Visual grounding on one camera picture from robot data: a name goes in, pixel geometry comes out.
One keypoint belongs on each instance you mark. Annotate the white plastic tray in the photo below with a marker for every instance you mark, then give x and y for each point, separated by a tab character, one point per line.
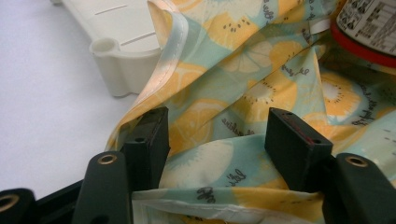
124	53

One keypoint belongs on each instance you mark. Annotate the red rimmed can white label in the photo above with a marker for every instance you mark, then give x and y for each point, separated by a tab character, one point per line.
370	28

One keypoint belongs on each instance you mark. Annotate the white table cover sheet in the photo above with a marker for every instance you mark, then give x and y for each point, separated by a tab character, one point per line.
46	109

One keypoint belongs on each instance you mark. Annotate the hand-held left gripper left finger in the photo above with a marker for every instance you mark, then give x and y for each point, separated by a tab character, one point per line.
149	146

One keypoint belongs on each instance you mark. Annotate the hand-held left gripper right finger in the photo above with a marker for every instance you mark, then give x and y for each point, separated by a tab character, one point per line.
295	149

